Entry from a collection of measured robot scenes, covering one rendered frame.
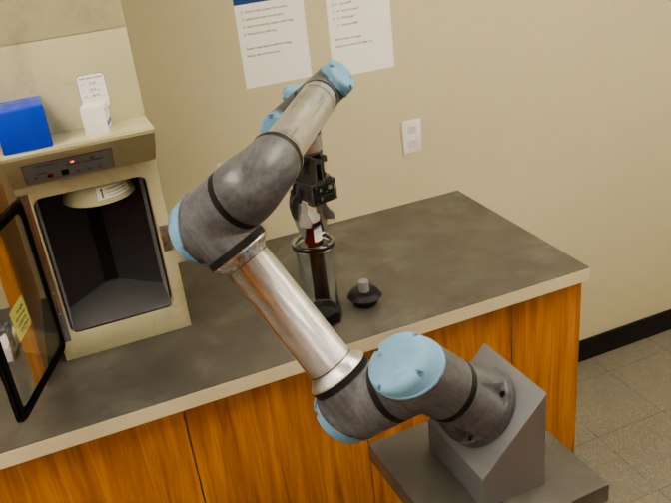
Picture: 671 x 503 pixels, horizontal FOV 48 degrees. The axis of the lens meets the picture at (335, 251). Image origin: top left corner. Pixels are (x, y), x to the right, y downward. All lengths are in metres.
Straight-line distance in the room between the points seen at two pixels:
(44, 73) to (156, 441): 0.87
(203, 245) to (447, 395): 0.47
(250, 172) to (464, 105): 1.52
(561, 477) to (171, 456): 0.91
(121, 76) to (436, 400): 1.02
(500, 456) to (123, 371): 0.96
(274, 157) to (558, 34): 1.73
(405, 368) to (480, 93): 1.58
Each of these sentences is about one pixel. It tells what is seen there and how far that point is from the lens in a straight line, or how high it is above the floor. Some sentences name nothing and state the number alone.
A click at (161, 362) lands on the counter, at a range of 1.92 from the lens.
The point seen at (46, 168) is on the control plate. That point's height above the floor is 1.46.
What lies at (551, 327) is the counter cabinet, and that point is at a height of 0.76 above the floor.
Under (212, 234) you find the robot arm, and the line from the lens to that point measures 1.27.
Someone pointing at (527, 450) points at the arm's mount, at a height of 1.03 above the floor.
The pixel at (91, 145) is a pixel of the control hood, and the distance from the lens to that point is 1.71.
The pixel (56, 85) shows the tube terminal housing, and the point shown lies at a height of 1.61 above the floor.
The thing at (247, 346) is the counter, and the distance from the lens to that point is 1.90.
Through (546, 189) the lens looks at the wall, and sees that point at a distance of 2.95.
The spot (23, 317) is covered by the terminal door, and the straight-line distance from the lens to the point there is 1.79.
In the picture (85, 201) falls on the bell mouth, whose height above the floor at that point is 1.33.
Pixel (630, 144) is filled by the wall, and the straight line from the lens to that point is 3.15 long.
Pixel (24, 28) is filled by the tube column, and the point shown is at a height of 1.74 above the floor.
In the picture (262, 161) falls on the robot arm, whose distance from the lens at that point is 1.23.
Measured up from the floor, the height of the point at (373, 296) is 0.97.
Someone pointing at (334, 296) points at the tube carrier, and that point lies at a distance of 1.90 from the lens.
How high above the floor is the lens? 1.94
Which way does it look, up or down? 26 degrees down
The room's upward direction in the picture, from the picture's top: 7 degrees counter-clockwise
